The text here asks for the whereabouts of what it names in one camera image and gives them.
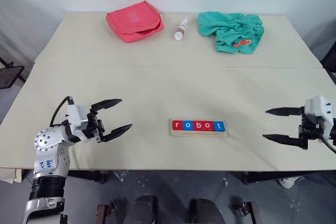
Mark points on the wooden letter tray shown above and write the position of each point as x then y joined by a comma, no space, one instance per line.
199,134

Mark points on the crumpled green cloth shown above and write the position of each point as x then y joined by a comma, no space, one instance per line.
225,26

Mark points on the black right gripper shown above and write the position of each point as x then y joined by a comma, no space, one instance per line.
312,128

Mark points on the blue letter o block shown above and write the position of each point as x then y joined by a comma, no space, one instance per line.
188,126

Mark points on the red letter o block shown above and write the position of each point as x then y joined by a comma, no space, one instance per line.
209,126

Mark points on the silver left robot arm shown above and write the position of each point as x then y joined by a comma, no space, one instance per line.
46,140

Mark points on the rusty brown bracket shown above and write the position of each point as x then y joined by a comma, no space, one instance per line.
250,212
105,212

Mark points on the red letter b block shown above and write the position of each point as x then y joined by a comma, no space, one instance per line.
198,126

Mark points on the clear plastic bag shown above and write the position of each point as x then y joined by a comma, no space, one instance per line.
120,175

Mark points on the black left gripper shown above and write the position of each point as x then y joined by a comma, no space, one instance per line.
95,127

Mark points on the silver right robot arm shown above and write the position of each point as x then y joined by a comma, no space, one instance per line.
334,130

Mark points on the small white bottle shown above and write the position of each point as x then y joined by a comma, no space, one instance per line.
180,30

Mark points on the black table frame bar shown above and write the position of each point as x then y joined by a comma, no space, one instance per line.
89,176

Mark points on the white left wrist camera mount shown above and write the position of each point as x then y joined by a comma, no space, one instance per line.
76,116

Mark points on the white sneaker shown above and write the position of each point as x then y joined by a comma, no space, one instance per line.
290,182

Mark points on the pink fabric pouch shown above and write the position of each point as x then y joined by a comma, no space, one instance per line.
131,23

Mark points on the red letter r block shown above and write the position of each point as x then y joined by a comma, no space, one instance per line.
177,126

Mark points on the blue letter t block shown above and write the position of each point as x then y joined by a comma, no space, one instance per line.
219,126

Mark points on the black metal stand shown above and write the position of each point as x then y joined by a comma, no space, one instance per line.
10,75

